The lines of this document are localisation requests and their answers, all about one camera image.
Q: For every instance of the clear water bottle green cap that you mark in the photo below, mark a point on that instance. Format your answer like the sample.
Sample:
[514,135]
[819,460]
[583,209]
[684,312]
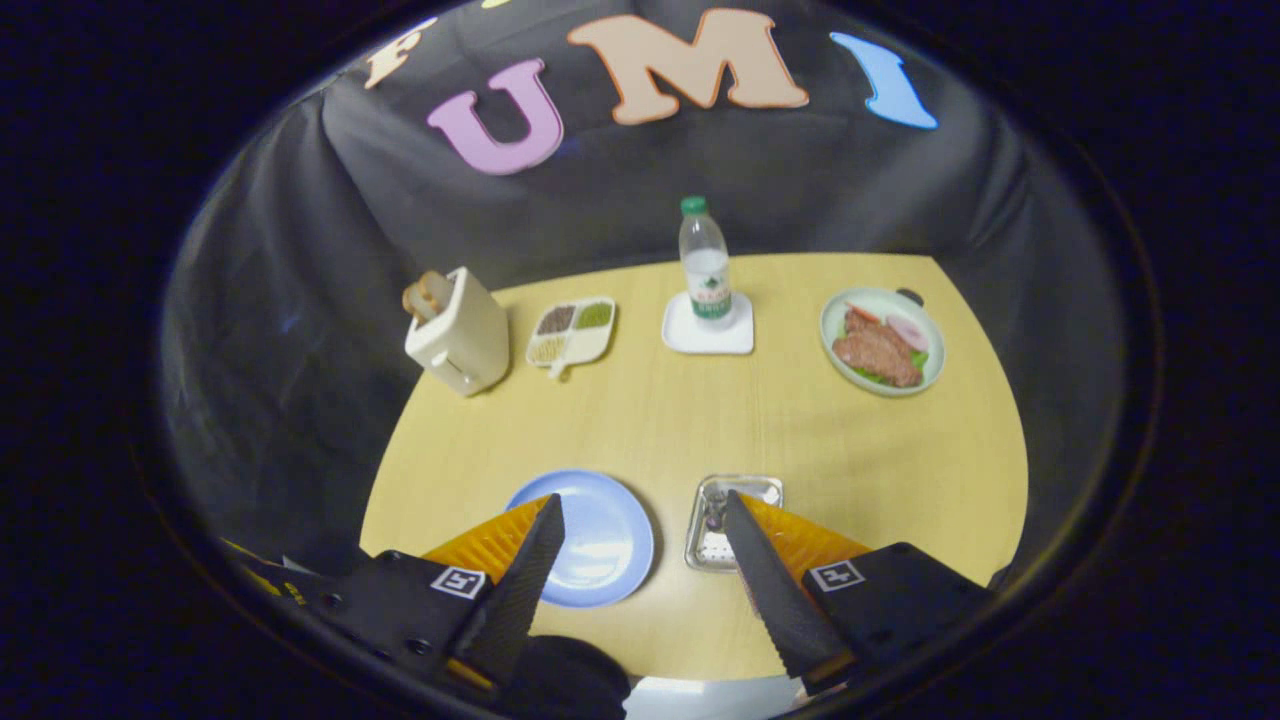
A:
[705,265]

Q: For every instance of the white square coaster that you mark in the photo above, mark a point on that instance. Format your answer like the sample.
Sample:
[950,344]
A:
[685,335]

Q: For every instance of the blue round plate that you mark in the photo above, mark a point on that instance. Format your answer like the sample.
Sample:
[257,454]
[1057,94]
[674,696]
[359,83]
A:
[610,540]

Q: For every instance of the brown toast slice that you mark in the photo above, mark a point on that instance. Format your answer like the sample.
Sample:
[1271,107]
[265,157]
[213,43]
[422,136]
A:
[415,298]
[436,288]

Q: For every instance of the cream toaster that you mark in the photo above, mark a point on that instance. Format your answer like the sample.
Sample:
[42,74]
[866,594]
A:
[470,340]

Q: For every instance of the white divided seasoning dish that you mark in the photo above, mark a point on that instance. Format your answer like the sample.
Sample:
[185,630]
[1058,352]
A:
[585,345]

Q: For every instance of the pale green plate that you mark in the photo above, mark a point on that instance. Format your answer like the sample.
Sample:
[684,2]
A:
[832,320]

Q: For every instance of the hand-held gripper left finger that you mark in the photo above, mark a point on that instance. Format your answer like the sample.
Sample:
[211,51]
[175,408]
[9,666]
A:
[520,590]

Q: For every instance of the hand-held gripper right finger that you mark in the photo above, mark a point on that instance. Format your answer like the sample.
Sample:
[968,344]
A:
[775,600]

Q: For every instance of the steak with vegetables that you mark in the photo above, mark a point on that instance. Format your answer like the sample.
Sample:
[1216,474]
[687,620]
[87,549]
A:
[880,355]

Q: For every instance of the perforated metal tray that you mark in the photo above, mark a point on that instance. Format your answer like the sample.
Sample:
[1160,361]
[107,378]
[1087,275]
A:
[710,550]

